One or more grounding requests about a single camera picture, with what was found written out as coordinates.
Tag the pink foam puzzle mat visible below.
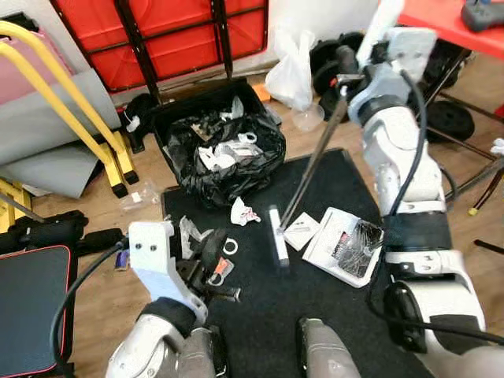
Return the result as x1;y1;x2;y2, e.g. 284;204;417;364
0;39;64;107

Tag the black floor rug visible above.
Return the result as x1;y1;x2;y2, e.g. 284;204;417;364
161;148;473;378

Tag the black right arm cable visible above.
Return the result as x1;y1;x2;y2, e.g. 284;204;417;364
366;69;504;347

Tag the yellow steel exercise frame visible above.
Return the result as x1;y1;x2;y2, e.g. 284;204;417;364
0;20;141;233

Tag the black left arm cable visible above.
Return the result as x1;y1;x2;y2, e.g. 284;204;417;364
50;240;131;378

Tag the short black red-trimmed bench pad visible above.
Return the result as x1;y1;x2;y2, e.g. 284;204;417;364
0;244;77;377

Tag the silver handled grey broom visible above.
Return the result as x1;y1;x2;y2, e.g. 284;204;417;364
268;0;404;272

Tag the red folded table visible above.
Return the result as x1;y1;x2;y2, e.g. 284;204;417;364
51;0;269;94

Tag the grey exercise mat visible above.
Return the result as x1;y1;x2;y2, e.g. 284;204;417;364
0;67;119;198

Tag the grey robot leg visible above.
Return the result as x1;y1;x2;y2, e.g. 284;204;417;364
295;317;359;378
177;327;231;378

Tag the white plug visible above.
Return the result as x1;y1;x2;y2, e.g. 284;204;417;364
122;113;143;133

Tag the small orange item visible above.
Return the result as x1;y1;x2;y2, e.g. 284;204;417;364
252;83;272;103

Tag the grey right robot leg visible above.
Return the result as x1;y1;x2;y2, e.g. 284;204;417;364
295;317;359;378

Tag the grey left robot leg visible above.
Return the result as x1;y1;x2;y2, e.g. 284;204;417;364
177;327;231;378

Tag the black foam bench roller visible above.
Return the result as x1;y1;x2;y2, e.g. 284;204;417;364
0;211;89;254

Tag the black garbage bag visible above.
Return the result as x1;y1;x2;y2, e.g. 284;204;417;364
161;110;286;209

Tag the black weight plate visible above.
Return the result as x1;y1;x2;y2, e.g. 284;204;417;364
425;98;477;144

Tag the clear plastic wrapper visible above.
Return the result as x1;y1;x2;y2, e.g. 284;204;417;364
118;181;162;213

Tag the red packet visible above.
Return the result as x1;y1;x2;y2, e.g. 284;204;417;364
211;256;235;278

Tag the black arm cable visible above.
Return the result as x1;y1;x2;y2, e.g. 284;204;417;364
366;69;504;347
50;240;131;378

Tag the crumpled white pink paper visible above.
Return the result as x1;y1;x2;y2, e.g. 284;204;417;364
230;197;261;227

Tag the white plastic bag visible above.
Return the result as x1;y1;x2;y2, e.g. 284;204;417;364
265;30;316;111

